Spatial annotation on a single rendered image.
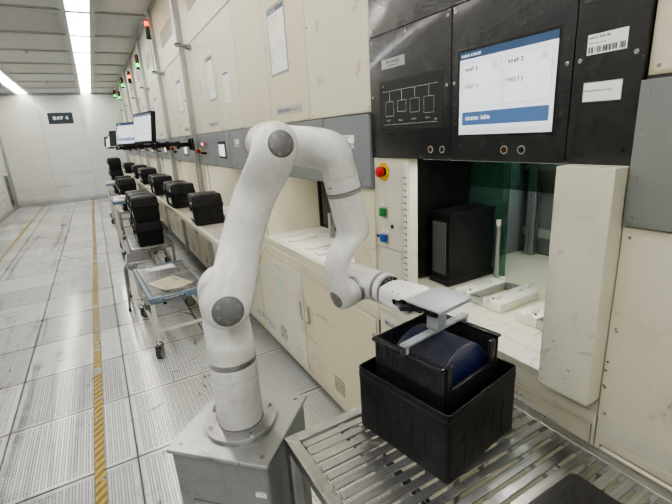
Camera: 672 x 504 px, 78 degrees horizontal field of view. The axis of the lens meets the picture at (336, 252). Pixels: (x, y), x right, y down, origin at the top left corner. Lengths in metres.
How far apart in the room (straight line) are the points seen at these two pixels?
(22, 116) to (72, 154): 1.44
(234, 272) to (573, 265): 0.75
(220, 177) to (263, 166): 3.37
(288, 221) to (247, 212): 1.95
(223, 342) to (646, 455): 0.98
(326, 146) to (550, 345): 0.71
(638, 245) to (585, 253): 0.09
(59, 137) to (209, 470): 13.62
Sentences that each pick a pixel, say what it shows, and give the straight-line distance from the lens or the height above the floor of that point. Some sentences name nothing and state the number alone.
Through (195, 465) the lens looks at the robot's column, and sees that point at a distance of 1.21.
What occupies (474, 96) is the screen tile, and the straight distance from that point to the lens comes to 1.23.
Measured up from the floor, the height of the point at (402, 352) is 1.02.
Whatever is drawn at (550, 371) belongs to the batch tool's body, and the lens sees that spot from 1.16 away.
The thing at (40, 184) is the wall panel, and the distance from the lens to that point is 14.55.
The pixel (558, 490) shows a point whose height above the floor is 0.86.
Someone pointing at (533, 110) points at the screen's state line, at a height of 1.52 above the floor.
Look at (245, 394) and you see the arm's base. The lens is 1.13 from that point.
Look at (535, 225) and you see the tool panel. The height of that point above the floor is 1.01.
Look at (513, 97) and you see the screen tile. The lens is 1.15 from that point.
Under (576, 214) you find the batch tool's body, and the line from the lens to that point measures 1.01.
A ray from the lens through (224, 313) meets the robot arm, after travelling 0.96.
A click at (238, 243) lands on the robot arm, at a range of 0.98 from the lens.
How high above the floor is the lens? 1.50
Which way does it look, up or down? 16 degrees down
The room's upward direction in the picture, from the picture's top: 4 degrees counter-clockwise
